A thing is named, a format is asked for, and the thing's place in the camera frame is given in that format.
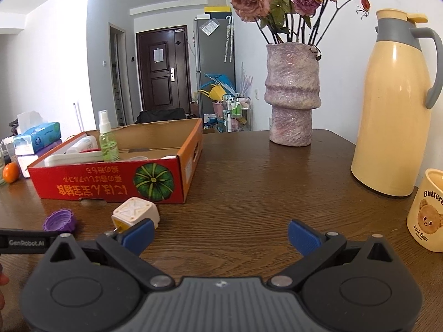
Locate green spray bottle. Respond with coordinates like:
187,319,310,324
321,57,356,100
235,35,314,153
97,110,121,162

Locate purple bottle cap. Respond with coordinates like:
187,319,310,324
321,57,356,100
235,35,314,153
42,208,79,233

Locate black duffel bag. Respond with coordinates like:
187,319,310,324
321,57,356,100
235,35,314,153
135,107,188,124

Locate blue tissue pack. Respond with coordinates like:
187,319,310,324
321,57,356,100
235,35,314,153
13,110,62,155

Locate clear plastic snack jar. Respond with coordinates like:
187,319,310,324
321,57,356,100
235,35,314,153
0,138,16,167

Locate blue and yellow dustpans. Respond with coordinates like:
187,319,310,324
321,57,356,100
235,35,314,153
198,72,236,103

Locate small trolley with bottles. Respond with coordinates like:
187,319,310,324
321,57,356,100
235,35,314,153
223,93,252,133

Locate interior door frame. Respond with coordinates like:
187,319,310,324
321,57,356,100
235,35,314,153
109,22,127,127

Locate yellow bear mug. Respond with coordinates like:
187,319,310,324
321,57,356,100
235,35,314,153
406,168,443,253

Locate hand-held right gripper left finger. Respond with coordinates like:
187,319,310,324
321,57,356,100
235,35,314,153
42,219,174,290

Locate orange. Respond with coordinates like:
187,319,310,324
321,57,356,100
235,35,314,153
2,162,21,183

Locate white hanging umbrella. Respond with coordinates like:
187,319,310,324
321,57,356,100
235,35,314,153
224,15,235,63

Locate lilac plastic hangers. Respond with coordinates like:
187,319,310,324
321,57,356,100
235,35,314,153
238,64,255,94

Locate purple tissue pack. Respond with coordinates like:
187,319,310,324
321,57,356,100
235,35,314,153
17,139,63,179

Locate red cardboard box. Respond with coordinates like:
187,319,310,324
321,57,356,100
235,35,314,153
27,117,204,204

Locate yellow thermos jug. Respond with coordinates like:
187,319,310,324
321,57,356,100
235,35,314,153
350,8,443,198

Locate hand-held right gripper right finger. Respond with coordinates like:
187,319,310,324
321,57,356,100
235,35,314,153
269,219,402,290

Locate dark brown entrance door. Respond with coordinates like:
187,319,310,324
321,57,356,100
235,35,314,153
136,25,192,124

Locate translucent cotton swab box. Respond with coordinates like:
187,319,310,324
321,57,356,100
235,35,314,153
65,136,98,155

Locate person's left hand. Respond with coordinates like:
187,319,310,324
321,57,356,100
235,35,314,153
0,263,10,319

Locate pink textured vase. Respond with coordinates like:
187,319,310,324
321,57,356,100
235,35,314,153
264,43,322,147

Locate grey refrigerator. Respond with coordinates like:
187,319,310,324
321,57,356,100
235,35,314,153
193,14,237,125

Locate white plug adapter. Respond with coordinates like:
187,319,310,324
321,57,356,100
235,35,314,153
110,197,161,238

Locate red and white lint brush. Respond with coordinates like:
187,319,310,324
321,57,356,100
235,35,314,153
43,148,105,167

